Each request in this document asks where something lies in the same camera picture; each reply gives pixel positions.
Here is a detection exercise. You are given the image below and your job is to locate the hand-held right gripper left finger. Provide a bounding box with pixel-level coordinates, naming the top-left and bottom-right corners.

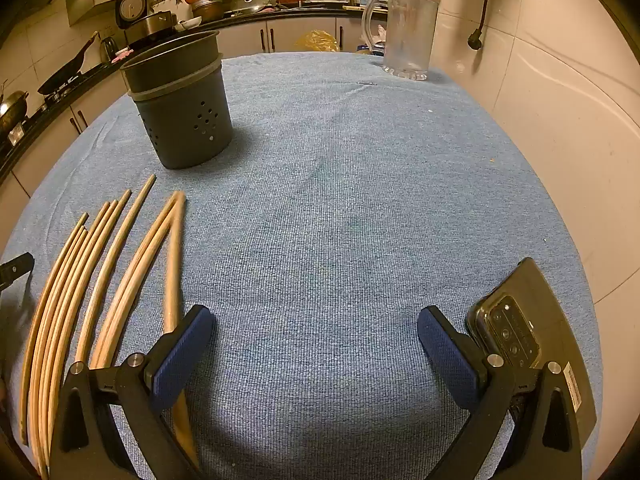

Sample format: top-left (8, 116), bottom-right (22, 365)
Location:
top-left (50, 304), bottom-right (216, 480)

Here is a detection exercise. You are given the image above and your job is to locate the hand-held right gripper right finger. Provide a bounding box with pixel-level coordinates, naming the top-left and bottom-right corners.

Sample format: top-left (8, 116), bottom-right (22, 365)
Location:
top-left (416, 305), bottom-right (585, 480)

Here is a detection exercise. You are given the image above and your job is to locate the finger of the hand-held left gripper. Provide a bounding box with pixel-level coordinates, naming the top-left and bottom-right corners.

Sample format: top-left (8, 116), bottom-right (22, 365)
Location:
top-left (0, 252), bottom-right (36, 292)

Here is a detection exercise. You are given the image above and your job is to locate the row of wooden chopsticks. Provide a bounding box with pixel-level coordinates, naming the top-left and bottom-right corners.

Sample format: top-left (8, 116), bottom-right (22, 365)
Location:
top-left (17, 175), bottom-right (201, 480)

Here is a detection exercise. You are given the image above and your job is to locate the dark grey perforated utensil holder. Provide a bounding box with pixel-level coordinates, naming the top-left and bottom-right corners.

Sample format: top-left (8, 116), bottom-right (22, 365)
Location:
top-left (121, 30), bottom-right (235, 171)

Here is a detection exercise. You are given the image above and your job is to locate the dark smartphone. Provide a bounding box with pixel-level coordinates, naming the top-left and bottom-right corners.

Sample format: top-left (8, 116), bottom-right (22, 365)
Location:
top-left (466, 257), bottom-right (599, 441)

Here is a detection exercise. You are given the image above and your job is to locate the small metal pot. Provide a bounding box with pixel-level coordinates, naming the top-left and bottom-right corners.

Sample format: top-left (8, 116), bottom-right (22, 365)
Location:
top-left (0, 91), bottom-right (29, 134)

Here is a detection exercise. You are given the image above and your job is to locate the blue table cloth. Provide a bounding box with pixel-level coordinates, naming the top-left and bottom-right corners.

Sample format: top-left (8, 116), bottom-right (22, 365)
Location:
top-left (0, 52), bottom-right (606, 480)

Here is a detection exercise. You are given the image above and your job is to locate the black frying pan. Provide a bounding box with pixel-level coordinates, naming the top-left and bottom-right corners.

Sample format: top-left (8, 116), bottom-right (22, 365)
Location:
top-left (37, 32), bottom-right (101, 98)

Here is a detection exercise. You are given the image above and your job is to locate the black rice cooker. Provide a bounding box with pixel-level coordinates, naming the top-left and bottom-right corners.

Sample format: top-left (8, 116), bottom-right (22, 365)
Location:
top-left (116, 0), bottom-right (178, 46)

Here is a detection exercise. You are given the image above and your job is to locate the dark cooking pot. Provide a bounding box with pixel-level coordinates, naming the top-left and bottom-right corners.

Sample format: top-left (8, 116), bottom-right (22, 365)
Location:
top-left (190, 0), bottom-right (226, 23)

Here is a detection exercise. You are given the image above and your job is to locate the clear plastic pitcher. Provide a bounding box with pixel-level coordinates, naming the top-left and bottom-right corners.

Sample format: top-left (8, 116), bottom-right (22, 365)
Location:
top-left (361, 0), bottom-right (440, 82)

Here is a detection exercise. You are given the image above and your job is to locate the yellow plastic bag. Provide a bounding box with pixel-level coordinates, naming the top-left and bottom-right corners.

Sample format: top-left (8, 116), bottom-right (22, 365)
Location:
top-left (295, 30), bottom-right (341, 53)

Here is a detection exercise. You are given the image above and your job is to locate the black power cable with plug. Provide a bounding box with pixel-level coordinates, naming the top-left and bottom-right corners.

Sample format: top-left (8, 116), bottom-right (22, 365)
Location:
top-left (467, 0), bottom-right (506, 52)

